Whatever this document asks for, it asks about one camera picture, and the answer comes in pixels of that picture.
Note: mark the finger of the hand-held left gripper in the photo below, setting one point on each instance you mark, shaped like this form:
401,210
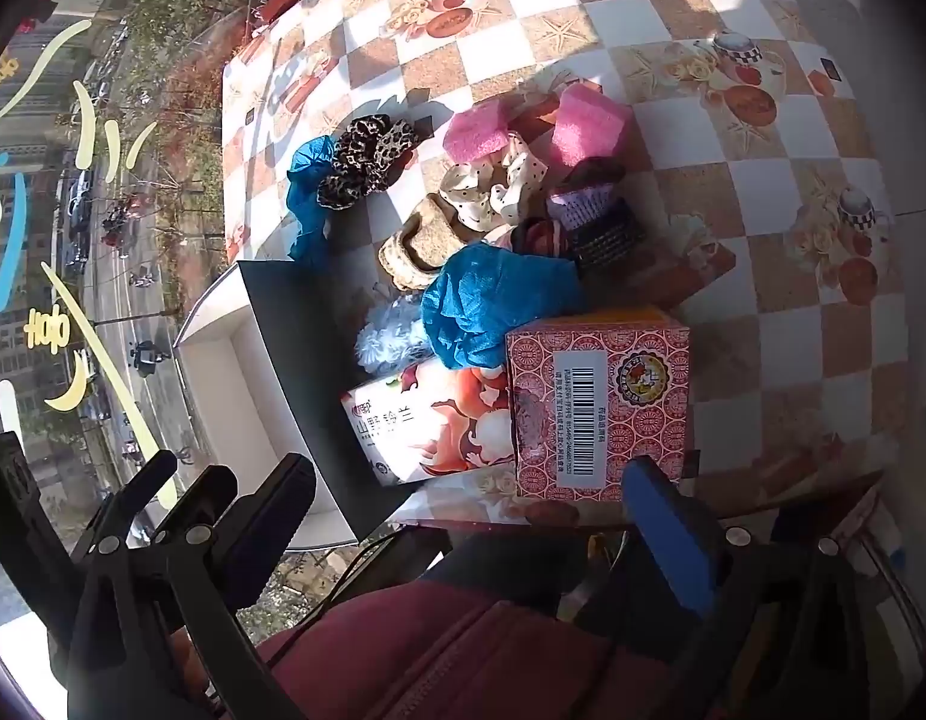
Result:
151,480
211,495

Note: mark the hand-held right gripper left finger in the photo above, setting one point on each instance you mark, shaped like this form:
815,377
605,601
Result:
271,525

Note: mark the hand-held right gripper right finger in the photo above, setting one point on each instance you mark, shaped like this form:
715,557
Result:
669,532

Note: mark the black box with white inside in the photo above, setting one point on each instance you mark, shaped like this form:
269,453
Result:
298,360

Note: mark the brown sock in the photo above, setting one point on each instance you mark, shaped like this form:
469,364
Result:
418,240

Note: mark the purple and black knitted sock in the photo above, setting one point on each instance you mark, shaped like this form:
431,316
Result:
586,210

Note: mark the pink foam sponge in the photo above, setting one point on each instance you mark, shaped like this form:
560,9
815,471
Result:
476,133
590,124

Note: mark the red patterned cardboard box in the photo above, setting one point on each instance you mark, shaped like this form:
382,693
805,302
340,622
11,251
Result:
643,390

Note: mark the checkered printed tablecloth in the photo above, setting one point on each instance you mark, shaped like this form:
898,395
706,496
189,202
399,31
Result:
740,360

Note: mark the white orange tissue pack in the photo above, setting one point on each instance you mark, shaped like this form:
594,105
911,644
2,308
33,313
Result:
433,420

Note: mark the person's maroon clothing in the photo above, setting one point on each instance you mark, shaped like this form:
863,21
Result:
433,660

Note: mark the light blue fluffy cloth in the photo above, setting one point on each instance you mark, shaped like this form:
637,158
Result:
384,334

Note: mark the blue plastic bag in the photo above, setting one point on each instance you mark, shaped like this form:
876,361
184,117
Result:
493,300

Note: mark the dark striped cloth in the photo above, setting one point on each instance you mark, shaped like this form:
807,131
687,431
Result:
541,236

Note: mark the blue crinkled cloth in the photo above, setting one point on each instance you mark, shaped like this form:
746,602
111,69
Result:
309,180

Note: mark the window sticker decals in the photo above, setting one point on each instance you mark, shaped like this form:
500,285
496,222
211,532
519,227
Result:
84,127

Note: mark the leopard print scrunchie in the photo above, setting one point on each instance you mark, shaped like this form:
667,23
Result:
361,157

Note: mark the cream polka dot scrunchie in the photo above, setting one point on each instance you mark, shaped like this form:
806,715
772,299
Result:
481,195

